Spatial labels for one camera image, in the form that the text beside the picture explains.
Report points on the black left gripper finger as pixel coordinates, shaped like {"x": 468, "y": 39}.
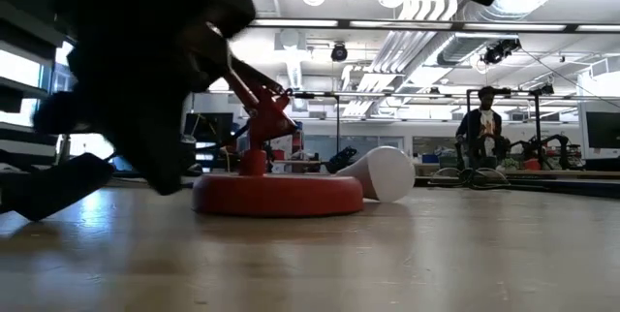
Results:
{"x": 218, "y": 2}

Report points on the red desk lamp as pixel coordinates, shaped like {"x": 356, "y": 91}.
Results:
{"x": 276, "y": 196}

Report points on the white lightbulb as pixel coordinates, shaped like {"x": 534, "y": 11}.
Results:
{"x": 382, "y": 171}

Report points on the black background robot arm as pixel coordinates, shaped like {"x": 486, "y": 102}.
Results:
{"x": 557, "y": 145}
{"x": 341, "y": 159}

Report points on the black monitor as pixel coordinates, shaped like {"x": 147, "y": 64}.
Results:
{"x": 213, "y": 128}
{"x": 603, "y": 130}

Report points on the long ceiling light bar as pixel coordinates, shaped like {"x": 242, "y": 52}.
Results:
{"x": 295, "y": 23}

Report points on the person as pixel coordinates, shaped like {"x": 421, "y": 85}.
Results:
{"x": 482, "y": 128}

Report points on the blue storage bin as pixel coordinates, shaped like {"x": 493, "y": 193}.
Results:
{"x": 429, "y": 158}

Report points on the black eyeglasses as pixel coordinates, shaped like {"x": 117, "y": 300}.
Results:
{"x": 467, "y": 178}

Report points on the ribbed silver ventilation duct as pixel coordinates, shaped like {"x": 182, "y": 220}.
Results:
{"x": 460, "y": 48}

